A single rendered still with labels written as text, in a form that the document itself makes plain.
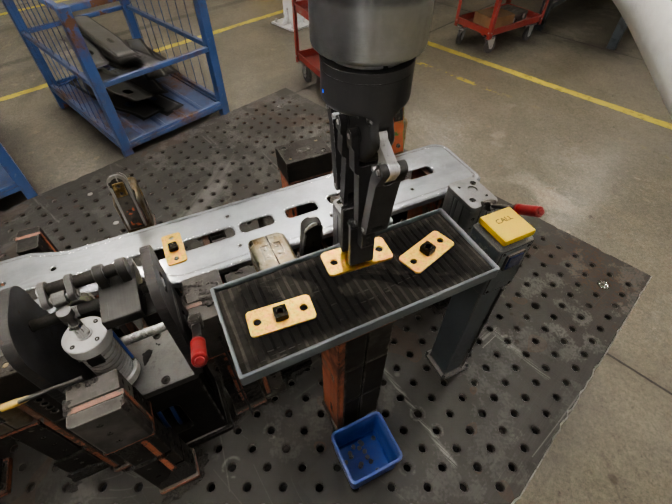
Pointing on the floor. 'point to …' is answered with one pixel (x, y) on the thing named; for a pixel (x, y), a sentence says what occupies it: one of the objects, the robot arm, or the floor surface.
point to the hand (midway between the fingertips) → (357, 233)
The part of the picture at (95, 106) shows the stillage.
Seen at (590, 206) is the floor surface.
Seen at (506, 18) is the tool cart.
